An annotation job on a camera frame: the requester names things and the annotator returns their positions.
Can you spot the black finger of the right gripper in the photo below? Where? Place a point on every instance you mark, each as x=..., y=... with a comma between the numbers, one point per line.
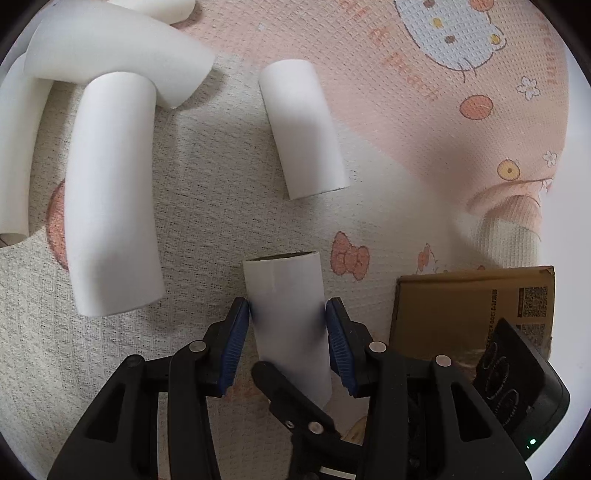
x=302, y=417

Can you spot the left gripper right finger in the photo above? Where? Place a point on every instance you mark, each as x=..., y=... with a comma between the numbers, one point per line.
x=348, y=342

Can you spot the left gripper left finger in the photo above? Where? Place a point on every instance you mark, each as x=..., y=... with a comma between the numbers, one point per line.
x=225, y=342

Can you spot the brown cardboard box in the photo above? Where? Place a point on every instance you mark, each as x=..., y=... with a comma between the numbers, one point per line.
x=456, y=313

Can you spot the white paper tube front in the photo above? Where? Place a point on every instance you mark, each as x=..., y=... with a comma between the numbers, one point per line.
x=109, y=224

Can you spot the white paper tube short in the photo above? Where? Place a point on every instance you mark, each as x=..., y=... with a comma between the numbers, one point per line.
x=303, y=130

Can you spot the pink Hello Kitty blanket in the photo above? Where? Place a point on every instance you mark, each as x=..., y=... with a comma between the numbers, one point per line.
x=446, y=168

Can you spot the white paper tube top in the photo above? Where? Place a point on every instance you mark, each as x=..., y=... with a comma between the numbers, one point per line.
x=166, y=11

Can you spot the white paper tube crosswise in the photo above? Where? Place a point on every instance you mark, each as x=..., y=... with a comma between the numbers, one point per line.
x=79, y=41

